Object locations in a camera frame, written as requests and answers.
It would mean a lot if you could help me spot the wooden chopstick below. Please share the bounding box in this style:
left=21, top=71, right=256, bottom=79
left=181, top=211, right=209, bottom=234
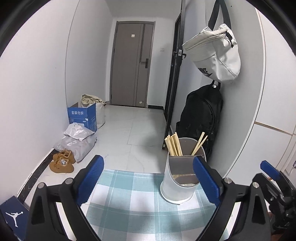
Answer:
left=191, top=132, right=207, bottom=156
left=166, top=135, right=178, bottom=156
left=170, top=134, right=179, bottom=156
left=192, top=136, right=208, bottom=156
left=172, top=133, right=183, bottom=156
left=165, top=137, right=174, bottom=156

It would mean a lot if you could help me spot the white plastic parcel bag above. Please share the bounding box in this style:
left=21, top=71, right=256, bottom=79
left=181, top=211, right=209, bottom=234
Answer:
left=64, top=123, right=94, bottom=141

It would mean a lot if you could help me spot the grey plastic parcel bag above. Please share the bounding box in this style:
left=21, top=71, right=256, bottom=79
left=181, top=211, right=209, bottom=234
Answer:
left=53, top=135, right=97, bottom=163

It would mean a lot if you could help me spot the teal plaid tablecloth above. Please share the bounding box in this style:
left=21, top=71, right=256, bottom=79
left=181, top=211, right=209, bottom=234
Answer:
left=81, top=170, right=216, bottom=240

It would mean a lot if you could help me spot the blue cardboard box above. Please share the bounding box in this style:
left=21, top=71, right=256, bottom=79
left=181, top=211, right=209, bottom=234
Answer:
left=67, top=103, right=97, bottom=132

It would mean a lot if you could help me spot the black hanging backpack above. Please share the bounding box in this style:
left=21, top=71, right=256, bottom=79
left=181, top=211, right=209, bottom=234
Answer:
left=176, top=81, right=223, bottom=158

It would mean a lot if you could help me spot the blue Jordan shoe box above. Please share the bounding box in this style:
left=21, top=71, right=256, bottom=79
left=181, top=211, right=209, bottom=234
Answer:
left=1, top=196, right=29, bottom=240

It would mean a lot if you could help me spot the white hanging shoulder bag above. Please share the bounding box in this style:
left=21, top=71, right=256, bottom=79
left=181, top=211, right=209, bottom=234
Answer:
left=182, top=24, right=241, bottom=83

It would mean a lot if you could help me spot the black metal coat rack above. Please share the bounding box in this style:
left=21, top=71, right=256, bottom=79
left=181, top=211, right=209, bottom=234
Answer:
left=164, top=0, right=186, bottom=138

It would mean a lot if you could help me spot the beige canvas tote bag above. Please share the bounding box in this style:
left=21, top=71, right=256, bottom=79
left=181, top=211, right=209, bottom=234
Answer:
left=81, top=94, right=106, bottom=129

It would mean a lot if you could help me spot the brown suede shoe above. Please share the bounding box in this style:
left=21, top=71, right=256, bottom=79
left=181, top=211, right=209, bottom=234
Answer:
left=53, top=150, right=76, bottom=164
left=49, top=159, right=74, bottom=173

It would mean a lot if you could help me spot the grey-brown entrance door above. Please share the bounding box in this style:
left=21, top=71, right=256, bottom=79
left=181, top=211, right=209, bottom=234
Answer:
left=110, top=21, right=154, bottom=108

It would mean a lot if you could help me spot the white oval utensil holder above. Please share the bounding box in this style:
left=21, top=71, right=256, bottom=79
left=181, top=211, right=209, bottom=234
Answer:
left=160, top=138, right=199, bottom=205

